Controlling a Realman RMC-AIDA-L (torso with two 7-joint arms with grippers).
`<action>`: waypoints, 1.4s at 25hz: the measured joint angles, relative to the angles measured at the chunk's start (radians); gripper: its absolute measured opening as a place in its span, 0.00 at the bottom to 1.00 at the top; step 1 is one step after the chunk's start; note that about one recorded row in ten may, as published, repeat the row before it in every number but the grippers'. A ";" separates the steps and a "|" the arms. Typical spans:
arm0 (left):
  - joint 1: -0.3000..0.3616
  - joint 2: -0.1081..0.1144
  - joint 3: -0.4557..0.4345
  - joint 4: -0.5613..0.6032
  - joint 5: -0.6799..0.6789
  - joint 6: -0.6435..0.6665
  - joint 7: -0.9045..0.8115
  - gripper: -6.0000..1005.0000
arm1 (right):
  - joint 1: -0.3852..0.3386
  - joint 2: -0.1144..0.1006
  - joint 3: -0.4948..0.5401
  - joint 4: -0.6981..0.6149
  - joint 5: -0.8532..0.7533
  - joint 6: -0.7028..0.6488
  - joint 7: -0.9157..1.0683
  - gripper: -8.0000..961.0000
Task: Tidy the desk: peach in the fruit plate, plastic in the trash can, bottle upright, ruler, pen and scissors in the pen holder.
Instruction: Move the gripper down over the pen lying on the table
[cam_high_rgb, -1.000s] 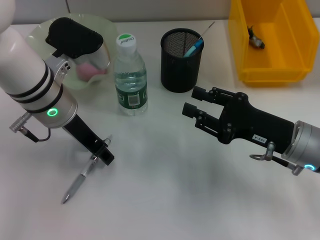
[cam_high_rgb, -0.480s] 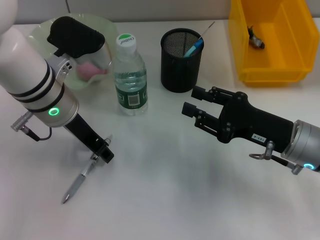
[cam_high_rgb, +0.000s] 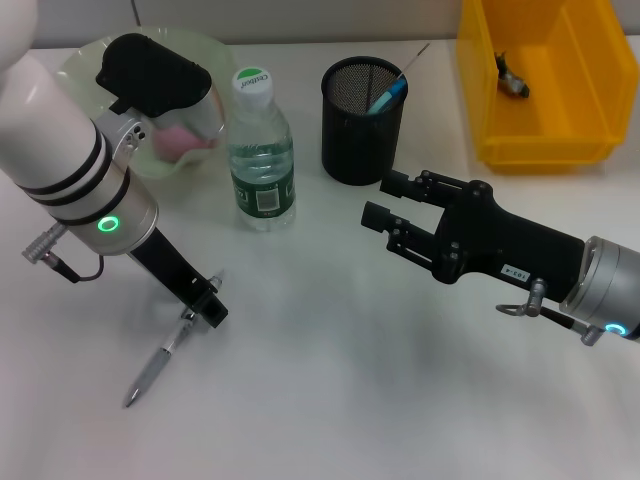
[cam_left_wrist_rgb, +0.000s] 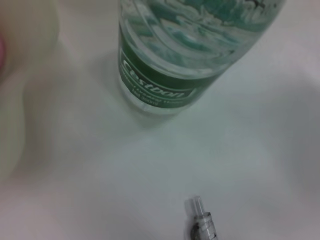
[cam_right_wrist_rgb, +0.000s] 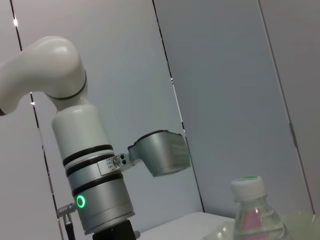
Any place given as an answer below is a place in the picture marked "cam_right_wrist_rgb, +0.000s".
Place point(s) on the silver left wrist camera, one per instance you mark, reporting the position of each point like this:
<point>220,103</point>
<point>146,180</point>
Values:
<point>162,155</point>

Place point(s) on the clear green-label water bottle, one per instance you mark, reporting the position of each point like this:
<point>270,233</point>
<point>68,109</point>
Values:
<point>247,190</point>

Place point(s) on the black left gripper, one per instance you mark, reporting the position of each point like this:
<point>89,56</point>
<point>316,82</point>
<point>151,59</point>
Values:
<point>112,233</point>

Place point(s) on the left gripper metal connector plug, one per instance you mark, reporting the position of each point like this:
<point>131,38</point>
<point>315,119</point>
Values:
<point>66,210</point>

